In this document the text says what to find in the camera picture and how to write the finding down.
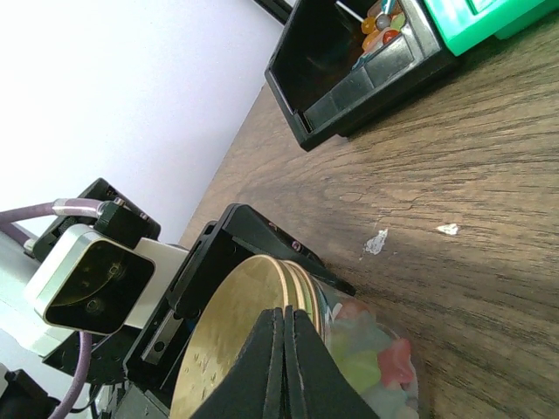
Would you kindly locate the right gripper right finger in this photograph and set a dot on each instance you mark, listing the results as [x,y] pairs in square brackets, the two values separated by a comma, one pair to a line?
[313,385]

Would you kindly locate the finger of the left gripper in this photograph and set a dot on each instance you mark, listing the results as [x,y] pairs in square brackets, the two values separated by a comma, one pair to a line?
[259,235]

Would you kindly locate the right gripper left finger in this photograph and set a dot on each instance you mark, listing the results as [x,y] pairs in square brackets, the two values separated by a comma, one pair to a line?
[253,388]

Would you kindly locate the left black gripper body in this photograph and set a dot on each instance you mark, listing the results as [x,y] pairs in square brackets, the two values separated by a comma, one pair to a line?
[134,370]

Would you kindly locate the cream jar lid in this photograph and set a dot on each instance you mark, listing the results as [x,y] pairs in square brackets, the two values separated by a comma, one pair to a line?
[260,282]

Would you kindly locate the clear plastic jar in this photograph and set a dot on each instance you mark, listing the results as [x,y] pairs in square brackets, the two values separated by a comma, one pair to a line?
[373,357]

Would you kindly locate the black candy bin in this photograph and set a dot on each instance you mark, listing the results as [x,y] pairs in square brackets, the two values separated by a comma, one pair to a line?
[321,87]

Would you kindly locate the green candy bin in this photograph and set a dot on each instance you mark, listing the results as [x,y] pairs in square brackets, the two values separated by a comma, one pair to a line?
[463,24]

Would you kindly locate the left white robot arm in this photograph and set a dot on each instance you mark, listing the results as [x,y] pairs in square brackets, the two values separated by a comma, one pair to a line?
[24,240]

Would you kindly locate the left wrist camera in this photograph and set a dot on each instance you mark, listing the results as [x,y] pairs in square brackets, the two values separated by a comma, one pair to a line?
[100,277]

